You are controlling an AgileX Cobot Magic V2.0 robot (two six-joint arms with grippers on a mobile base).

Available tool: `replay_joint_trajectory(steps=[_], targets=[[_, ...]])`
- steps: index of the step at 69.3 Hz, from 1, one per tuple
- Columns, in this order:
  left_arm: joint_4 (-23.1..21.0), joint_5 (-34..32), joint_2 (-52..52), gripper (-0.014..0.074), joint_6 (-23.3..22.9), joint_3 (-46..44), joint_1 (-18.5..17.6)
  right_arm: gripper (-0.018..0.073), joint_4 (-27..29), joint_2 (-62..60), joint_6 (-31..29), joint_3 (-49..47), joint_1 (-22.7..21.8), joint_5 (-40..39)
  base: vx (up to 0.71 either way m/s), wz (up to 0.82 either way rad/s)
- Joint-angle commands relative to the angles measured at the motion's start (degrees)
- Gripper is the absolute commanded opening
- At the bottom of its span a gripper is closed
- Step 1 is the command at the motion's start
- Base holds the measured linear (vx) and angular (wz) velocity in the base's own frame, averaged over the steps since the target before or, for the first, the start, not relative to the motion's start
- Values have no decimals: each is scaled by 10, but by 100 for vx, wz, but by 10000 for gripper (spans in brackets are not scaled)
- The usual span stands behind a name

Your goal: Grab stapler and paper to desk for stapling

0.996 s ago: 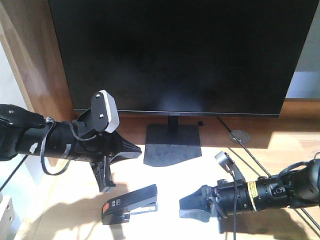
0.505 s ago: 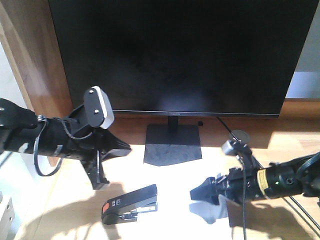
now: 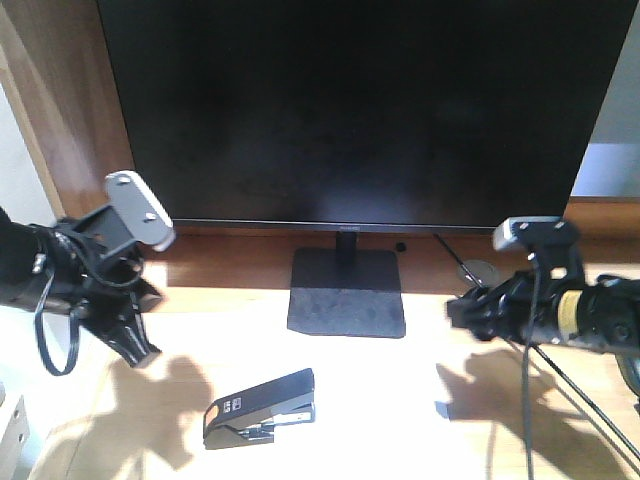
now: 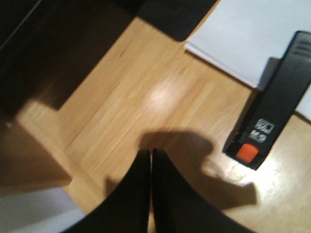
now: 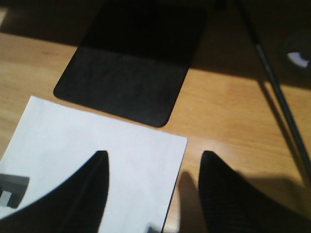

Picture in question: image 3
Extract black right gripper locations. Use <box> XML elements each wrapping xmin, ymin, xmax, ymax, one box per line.
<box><xmin>446</xmin><ymin>224</ymin><xmax>585</xmax><ymax>344</ymax></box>

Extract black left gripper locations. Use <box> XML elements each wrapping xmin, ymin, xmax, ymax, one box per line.
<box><xmin>29</xmin><ymin>202</ymin><xmax>165</xmax><ymax>368</ymax></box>

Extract white paper sheets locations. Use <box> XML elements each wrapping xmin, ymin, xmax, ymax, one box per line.
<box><xmin>146</xmin><ymin>290</ymin><xmax>485</xmax><ymax>479</ymax></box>

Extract black stapler with orange tab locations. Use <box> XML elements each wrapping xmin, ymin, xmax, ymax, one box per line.
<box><xmin>203</xmin><ymin>368</ymin><xmax>315</xmax><ymax>450</ymax></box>

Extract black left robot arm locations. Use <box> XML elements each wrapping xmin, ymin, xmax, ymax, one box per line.
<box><xmin>1</xmin><ymin>205</ymin><xmax>162</xmax><ymax>376</ymax></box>

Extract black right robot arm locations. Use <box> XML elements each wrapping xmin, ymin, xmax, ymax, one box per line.
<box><xmin>446</xmin><ymin>216</ymin><xmax>639</xmax><ymax>393</ymax></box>

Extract wooden desk side panel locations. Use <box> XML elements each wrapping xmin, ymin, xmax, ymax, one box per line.
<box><xmin>1</xmin><ymin>1</ymin><xmax>133</xmax><ymax>217</ymax></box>

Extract black computer monitor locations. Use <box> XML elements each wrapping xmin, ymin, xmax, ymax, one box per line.
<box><xmin>98</xmin><ymin>1</ymin><xmax>637</xmax><ymax>338</ymax></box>

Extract grey desk cable grommet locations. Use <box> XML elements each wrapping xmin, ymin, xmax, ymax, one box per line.
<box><xmin>457</xmin><ymin>259</ymin><xmax>500</xmax><ymax>287</ymax></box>

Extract black monitor cable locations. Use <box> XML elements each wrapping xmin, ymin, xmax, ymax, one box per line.
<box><xmin>432</xmin><ymin>232</ymin><xmax>640</xmax><ymax>461</ymax></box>

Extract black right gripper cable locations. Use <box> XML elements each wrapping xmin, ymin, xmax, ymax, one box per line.
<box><xmin>519</xmin><ymin>254</ymin><xmax>544</xmax><ymax>480</ymax></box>

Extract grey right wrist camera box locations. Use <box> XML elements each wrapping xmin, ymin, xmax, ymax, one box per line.
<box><xmin>492</xmin><ymin>216</ymin><xmax>565</xmax><ymax>251</ymax></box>

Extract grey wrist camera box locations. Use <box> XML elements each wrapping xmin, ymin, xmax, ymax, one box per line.
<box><xmin>492</xmin><ymin>216</ymin><xmax>565</xmax><ymax>251</ymax></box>
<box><xmin>105</xmin><ymin>170</ymin><xmax>176</xmax><ymax>252</ymax></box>

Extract wooden chair frame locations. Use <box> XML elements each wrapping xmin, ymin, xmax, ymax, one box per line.
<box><xmin>1</xmin><ymin>393</ymin><xmax>29</xmax><ymax>479</ymax></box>

